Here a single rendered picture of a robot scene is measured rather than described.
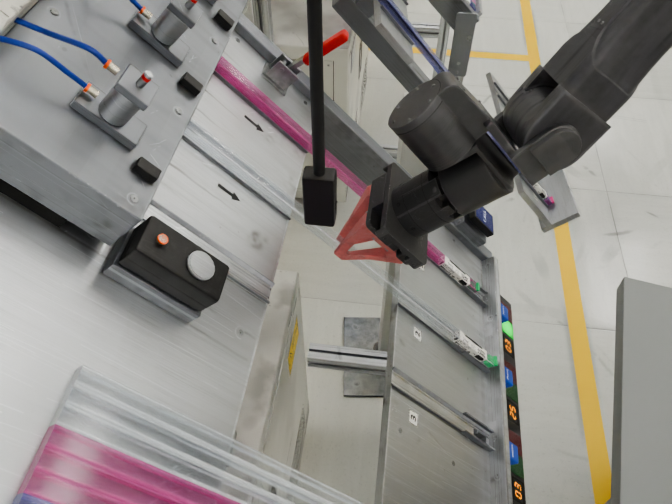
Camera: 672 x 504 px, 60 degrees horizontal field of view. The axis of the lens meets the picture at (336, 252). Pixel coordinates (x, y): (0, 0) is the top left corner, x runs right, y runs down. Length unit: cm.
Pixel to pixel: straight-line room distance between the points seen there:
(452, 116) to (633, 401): 64
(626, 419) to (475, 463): 33
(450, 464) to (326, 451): 86
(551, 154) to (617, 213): 171
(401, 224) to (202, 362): 23
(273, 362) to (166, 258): 53
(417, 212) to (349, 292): 123
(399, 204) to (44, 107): 32
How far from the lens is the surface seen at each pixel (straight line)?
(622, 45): 54
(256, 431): 90
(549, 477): 161
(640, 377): 107
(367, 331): 170
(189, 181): 56
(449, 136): 52
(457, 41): 155
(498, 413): 81
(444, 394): 74
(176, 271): 45
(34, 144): 42
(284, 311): 100
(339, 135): 80
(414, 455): 66
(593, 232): 213
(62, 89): 46
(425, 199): 57
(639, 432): 102
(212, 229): 55
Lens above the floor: 144
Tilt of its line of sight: 49 degrees down
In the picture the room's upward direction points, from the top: straight up
